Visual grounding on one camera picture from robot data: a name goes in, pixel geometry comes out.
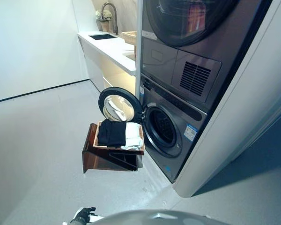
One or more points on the white counter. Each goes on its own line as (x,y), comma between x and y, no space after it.
(107,49)

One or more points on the wicker laundry basket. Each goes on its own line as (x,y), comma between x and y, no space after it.
(96,137)

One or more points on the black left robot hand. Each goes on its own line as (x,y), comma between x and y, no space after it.
(83,214)

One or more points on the small blue sticker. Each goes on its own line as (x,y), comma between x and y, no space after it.
(168,171)

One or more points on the wooden woven tray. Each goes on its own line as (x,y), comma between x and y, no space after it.
(130,37)

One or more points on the grey robot torso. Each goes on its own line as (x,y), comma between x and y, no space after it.
(154,218)

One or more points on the blue white energy label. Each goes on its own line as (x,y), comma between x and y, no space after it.
(190,132)

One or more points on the grey front-load washing machine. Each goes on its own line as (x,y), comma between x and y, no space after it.
(192,112)

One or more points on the potted white flowers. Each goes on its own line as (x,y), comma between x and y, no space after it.
(104,20)

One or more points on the dark rectangular sink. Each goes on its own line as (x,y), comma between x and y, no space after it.
(100,36)

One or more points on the round glass washer door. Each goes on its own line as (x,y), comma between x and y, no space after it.
(118,107)

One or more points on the white garment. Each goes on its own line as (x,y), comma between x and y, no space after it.
(133,136)

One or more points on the bronze arched faucet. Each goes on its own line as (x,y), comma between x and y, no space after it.
(114,23)

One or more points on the black garment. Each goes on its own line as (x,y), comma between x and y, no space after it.
(112,133)

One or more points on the brown acrylic stand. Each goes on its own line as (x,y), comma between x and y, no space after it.
(93,161)

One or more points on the grey stacked dryer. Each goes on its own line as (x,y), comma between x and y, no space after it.
(159,54)

